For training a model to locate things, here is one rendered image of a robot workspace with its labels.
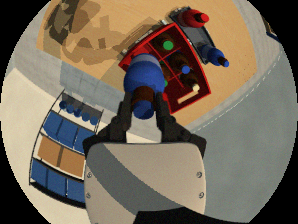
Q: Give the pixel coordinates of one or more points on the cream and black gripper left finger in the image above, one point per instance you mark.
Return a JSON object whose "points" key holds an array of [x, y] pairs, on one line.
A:
{"points": [[114, 131]]}

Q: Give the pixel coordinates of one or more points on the blue bottle with grey label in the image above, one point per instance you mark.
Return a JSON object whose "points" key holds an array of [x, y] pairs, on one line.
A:
{"points": [[143, 79]]}

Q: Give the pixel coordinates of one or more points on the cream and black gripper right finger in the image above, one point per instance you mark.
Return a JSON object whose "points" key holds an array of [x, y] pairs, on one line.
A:
{"points": [[173, 131]]}

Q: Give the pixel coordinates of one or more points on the brown bottle with cream cap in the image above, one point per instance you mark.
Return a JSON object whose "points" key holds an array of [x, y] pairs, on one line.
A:
{"points": [[190, 80]]}

